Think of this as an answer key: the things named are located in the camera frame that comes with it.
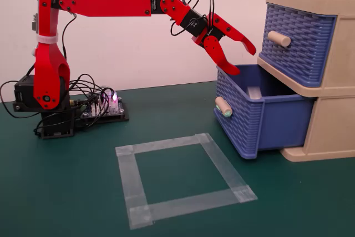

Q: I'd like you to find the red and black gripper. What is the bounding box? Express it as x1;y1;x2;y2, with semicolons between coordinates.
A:
191;12;257;77

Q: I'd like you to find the white cube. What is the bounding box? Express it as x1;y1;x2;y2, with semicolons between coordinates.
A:
247;86;264;101

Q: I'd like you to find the blue woven drawer green-tipped handle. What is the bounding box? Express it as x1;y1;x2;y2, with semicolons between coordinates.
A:
213;64;317;160

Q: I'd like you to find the beige plastic drawer cabinet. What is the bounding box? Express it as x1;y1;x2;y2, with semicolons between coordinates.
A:
257;0;355;163

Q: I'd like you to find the translucent grey tape strip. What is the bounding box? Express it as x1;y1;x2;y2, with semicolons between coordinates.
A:
195;133;258;203
115;132;215;158
128;186;258;226
115;145;154;231

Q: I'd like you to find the motor control circuit board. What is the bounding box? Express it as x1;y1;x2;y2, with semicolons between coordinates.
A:
80;92;124;118

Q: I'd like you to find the white zip tie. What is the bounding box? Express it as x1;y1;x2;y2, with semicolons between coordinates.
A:
35;33;59;46

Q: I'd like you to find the blue woven drawer beige handle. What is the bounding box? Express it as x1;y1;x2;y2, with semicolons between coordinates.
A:
257;2;338;88

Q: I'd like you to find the control board with wires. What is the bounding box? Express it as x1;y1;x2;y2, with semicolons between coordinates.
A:
79;97;130;125

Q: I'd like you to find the black power cable bundle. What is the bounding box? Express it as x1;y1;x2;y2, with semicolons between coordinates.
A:
0;73;116;138

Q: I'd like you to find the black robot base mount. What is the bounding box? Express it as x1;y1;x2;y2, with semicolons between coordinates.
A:
39;108;76;140

